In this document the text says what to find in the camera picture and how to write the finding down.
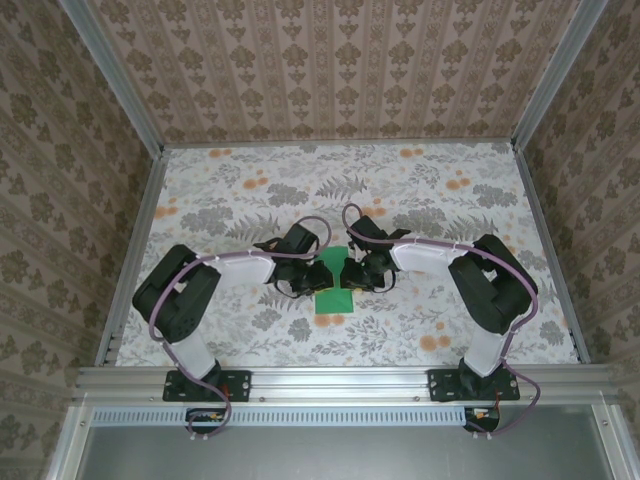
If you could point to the green square paper sheet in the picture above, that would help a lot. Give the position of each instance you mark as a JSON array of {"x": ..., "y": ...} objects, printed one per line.
[{"x": 335, "y": 302}]

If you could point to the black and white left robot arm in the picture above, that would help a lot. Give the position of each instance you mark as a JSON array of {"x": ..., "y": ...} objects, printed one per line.
[{"x": 175, "y": 300}]

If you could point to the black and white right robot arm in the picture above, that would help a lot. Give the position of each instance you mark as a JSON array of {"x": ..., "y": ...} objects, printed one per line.
[{"x": 495, "y": 295}]

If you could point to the floral patterned table mat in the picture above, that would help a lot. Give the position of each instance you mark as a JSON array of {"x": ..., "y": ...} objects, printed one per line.
[{"x": 320, "y": 170}]

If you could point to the grey metal panel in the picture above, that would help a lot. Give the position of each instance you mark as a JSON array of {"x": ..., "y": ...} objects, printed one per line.
[{"x": 325, "y": 455}]

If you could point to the black connector box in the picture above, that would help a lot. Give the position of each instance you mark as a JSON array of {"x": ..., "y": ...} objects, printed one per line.
[
  {"x": 205, "y": 422},
  {"x": 482, "y": 422}
]

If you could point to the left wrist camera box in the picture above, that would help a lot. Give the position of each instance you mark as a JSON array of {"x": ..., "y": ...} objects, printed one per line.
[{"x": 300, "y": 239}]

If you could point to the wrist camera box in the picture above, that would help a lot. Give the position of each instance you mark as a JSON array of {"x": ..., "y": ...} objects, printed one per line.
[
  {"x": 300, "y": 239},
  {"x": 367, "y": 230}
]

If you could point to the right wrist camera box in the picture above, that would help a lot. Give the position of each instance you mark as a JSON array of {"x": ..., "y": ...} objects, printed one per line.
[{"x": 367, "y": 230}]

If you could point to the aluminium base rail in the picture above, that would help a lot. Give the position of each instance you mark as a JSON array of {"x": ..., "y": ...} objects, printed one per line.
[{"x": 340, "y": 382}]

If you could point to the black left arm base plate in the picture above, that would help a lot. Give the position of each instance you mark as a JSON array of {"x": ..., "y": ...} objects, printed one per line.
[{"x": 240, "y": 385}]

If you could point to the aluminium back rail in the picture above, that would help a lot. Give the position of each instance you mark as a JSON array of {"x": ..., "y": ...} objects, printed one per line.
[{"x": 340, "y": 145}]

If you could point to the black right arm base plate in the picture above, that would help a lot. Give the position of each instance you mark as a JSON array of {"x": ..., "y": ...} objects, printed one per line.
[{"x": 440, "y": 385}]

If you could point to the aluminium side rail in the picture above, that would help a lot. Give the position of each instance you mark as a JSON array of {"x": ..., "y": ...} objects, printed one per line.
[
  {"x": 550, "y": 250},
  {"x": 132, "y": 260}
]

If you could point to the aluminium frame post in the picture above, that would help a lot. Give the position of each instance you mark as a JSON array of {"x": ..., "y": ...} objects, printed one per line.
[
  {"x": 560, "y": 75},
  {"x": 115, "y": 75}
]

